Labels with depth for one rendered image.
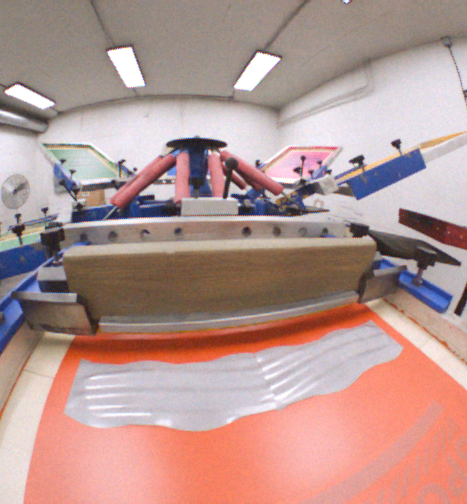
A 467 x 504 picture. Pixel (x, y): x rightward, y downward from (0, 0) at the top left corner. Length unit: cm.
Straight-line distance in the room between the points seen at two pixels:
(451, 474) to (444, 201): 207
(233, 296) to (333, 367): 12
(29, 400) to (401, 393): 35
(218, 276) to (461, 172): 212
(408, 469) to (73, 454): 24
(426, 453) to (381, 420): 6
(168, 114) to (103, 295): 444
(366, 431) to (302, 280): 16
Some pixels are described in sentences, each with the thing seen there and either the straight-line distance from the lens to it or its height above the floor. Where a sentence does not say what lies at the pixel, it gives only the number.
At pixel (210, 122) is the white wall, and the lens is 452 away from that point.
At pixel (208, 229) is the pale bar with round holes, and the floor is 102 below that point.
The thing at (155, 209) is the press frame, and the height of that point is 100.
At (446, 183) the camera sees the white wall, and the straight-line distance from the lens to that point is 218.
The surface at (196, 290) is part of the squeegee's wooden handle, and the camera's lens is 19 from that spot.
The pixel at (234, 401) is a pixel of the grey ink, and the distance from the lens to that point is 18.
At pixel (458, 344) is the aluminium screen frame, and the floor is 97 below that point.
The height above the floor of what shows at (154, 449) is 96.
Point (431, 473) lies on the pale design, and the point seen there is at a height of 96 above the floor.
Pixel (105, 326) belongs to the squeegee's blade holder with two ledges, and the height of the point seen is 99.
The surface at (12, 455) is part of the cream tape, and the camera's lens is 23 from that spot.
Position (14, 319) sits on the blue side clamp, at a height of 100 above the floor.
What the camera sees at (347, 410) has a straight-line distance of 20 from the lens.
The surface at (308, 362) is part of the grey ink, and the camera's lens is 21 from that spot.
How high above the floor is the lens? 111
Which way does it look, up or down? 19 degrees down
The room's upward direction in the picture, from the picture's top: 3 degrees clockwise
